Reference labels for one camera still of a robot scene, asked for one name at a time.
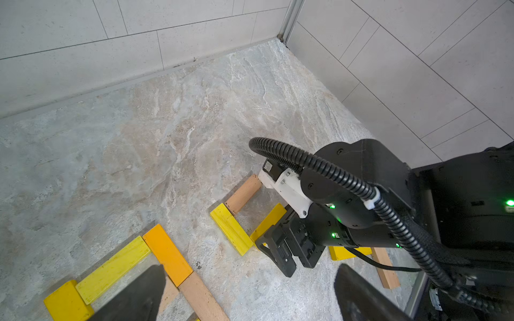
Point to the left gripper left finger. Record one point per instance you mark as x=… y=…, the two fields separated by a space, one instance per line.
x=140 y=300

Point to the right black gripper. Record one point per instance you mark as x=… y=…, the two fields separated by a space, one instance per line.
x=304 y=238

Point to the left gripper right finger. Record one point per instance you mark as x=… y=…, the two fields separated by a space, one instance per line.
x=359 y=300

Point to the yellow block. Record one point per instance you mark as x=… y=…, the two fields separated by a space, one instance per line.
x=99 y=281
x=270 y=220
x=67 y=304
x=231 y=229
x=340 y=253

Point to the amber orange block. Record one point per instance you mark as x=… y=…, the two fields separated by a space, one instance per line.
x=168 y=255

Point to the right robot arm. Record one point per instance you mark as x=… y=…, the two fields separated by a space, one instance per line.
x=454 y=218

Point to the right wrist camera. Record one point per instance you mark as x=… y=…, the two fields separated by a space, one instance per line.
x=287 y=184

